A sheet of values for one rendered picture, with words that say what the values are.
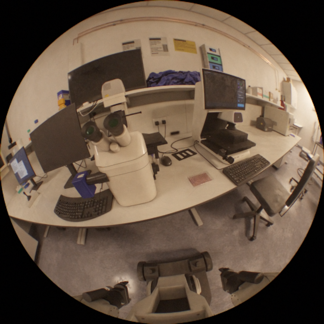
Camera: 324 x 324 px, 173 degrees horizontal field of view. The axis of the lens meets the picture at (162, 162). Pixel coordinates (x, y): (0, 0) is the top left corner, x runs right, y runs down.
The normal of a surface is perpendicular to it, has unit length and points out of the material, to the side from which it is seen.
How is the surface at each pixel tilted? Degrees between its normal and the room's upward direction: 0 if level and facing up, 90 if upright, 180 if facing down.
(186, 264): 0
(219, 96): 93
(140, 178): 91
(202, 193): 0
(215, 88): 93
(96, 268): 0
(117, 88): 90
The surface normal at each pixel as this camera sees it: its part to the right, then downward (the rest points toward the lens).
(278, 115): -0.96, 0.23
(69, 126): 0.22, 0.44
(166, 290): -0.11, -0.73
